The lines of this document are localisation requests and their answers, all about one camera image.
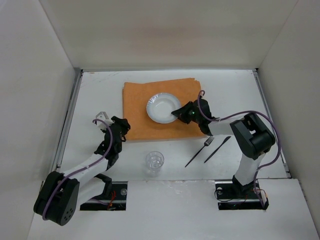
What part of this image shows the white round plate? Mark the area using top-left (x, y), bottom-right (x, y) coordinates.
top-left (146, 92), bottom-right (182, 124)

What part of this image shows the orange cloth placemat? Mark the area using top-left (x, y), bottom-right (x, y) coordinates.
top-left (122, 78), bottom-right (204, 141)

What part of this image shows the clear drinking glass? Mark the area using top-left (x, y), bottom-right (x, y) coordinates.
top-left (145, 151), bottom-right (165, 178)

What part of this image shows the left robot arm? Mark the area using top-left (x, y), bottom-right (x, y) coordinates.
top-left (33, 116), bottom-right (131, 226)

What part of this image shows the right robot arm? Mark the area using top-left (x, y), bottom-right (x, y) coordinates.
top-left (171, 98), bottom-right (276, 192)

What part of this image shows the black fork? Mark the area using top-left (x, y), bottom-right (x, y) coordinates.
top-left (184, 136), bottom-right (215, 168)

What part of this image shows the black knife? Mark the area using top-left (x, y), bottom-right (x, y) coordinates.
top-left (203, 136), bottom-right (231, 164)

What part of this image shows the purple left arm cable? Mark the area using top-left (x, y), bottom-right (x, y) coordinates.
top-left (41, 118), bottom-right (116, 221)

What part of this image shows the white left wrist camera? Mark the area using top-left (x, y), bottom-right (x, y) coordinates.
top-left (92, 111), bottom-right (113, 130)

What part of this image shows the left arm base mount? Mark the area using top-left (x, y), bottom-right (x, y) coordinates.
top-left (79, 173), bottom-right (128, 211)

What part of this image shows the left aluminium table rail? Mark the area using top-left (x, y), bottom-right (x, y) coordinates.
top-left (50, 67), bottom-right (83, 172)

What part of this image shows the aluminium table rail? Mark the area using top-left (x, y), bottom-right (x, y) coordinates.
top-left (252, 68), bottom-right (292, 179)
top-left (50, 67), bottom-right (83, 172)

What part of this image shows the right aluminium table rail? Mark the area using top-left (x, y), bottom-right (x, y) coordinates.
top-left (252, 68), bottom-right (292, 179)

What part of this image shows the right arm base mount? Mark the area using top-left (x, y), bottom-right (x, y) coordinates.
top-left (214, 177), bottom-right (269, 211)

